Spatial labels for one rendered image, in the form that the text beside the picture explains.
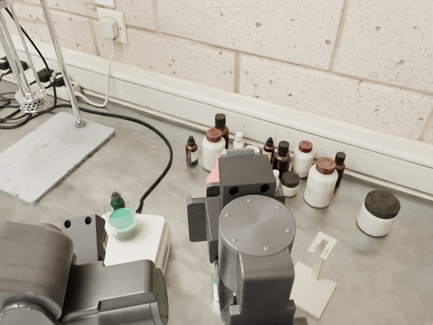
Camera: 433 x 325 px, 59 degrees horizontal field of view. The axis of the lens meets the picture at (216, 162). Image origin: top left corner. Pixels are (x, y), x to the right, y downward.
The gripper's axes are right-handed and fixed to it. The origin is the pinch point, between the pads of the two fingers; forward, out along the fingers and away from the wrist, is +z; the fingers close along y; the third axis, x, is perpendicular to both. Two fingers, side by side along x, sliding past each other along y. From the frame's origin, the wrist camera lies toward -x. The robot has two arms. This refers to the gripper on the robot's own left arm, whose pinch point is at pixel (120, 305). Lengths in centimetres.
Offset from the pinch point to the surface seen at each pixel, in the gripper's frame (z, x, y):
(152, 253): 7.6, -7.6, -3.8
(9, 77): 44, -75, 45
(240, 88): 28, -47, -26
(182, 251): 18.6, -8.3, -7.3
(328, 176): 19.0, -18.8, -39.4
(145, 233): 9.5, -11.4, -2.4
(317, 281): 16.2, 1.2, -31.8
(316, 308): 13.6, 5.5, -30.0
